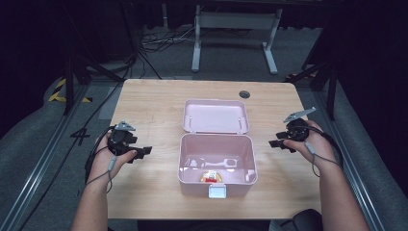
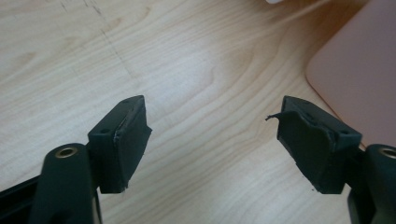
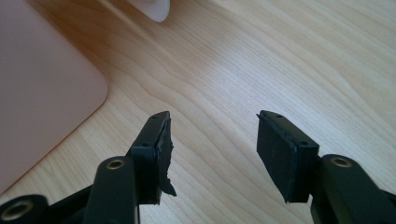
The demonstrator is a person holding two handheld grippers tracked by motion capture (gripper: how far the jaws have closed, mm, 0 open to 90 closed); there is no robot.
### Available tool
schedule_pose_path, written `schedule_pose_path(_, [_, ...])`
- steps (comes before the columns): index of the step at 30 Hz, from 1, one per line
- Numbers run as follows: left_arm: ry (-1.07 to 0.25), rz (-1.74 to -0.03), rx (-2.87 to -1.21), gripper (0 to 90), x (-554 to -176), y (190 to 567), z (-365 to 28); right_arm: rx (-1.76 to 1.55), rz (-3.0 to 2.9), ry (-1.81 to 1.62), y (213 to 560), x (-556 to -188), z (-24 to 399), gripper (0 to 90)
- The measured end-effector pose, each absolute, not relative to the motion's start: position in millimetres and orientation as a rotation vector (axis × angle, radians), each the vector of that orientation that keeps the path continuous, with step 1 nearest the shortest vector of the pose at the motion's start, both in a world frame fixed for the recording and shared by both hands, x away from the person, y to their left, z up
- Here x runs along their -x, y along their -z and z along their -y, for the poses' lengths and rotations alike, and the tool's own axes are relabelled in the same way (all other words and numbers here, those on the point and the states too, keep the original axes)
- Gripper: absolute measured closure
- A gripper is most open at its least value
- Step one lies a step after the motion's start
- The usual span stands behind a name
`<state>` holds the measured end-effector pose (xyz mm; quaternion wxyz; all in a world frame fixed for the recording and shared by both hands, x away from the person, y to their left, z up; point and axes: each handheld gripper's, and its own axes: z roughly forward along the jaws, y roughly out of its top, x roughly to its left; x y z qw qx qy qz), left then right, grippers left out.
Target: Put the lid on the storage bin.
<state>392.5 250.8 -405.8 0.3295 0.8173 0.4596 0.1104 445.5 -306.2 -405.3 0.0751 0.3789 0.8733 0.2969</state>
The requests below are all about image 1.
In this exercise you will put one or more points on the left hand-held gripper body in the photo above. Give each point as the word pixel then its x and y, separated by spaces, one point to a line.
pixel 119 138

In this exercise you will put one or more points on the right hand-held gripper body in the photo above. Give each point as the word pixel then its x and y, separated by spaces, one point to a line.
pixel 296 128

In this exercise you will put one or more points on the yellow black hazard tape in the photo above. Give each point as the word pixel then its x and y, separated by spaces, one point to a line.
pixel 57 93

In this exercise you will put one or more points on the pink plastic box with lid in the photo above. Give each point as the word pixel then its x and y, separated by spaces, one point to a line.
pixel 216 154

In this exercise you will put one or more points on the black rounded object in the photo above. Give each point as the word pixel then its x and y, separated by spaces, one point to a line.
pixel 304 220

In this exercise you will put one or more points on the black tripod stand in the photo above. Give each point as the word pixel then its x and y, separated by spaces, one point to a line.
pixel 324 75
pixel 78 72

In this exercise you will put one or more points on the small red yellow toy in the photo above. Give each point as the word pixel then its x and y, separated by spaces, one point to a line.
pixel 211 176

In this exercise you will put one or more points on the person's left hand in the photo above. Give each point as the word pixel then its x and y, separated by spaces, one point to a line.
pixel 102 162

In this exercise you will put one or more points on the metal floor rail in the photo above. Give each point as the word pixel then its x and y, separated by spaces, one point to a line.
pixel 41 163
pixel 352 160

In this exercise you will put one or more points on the white metal stand frame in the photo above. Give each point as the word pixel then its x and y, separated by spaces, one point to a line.
pixel 235 22

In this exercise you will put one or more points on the person's right hand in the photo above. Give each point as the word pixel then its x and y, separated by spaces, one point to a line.
pixel 316 144

